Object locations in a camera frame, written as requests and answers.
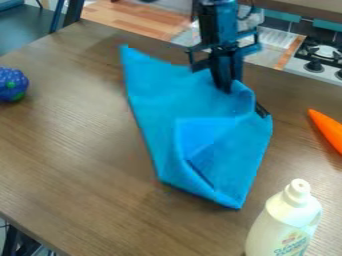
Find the toy sink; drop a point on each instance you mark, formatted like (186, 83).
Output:
(278, 38)

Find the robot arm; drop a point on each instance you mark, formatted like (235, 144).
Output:
(217, 7)

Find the orange toy carrot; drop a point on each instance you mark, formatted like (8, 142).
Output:
(328, 128)

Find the blue cloth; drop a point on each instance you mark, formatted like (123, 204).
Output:
(196, 133)

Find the toy stove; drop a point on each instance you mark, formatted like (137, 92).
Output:
(318, 60)

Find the blue toy ball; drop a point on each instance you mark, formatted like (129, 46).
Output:
(11, 85)

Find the white bottle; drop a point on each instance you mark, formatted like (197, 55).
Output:
(285, 223)

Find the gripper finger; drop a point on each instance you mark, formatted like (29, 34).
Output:
(222, 75)
(238, 70)

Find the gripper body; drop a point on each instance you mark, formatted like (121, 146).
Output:
(218, 31)

